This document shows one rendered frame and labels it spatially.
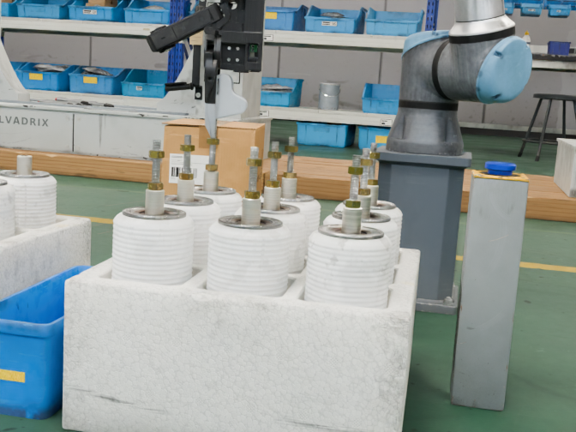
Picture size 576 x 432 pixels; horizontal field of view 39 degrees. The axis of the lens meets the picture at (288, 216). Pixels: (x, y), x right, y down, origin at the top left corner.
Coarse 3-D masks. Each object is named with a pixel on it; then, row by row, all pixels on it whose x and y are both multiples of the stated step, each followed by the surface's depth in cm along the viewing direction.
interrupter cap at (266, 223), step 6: (228, 216) 96; (234, 216) 96; (240, 216) 97; (222, 222) 92; (228, 222) 92; (234, 222) 93; (240, 222) 94; (264, 222) 95; (270, 222) 94; (276, 222) 94; (282, 222) 94; (240, 228) 90; (246, 228) 90; (252, 228) 90; (258, 228) 90; (264, 228) 91; (270, 228) 91; (276, 228) 92
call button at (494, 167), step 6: (486, 162) 106; (492, 162) 106; (498, 162) 106; (504, 162) 107; (492, 168) 105; (498, 168) 105; (504, 168) 104; (510, 168) 105; (498, 174) 105; (504, 174) 105; (510, 174) 105
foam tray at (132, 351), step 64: (64, 320) 92; (128, 320) 90; (192, 320) 89; (256, 320) 87; (320, 320) 86; (384, 320) 85; (64, 384) 93; (128, 384) 91; (192, 384) 90; (256, 384) 88; (320, 384) 87; (384, 384) 86
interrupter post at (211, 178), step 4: (204, 172) 118; (208, 172) 117; (212, 172) 117; (216, 172) 118; (204, 176) 118; (208, 176) 117; (212, 176) 117; (216, 176) 118; (204, 180) 118; (208, 180) 118; (212, 180) 118; (216, 180) 118; (204, 184) 118; (208, 184) 118; (212, 184) 118; (216, 184) 118; (204, 188) 118; (208, 188) 118; (212, 188) 118; (216, 188) 118
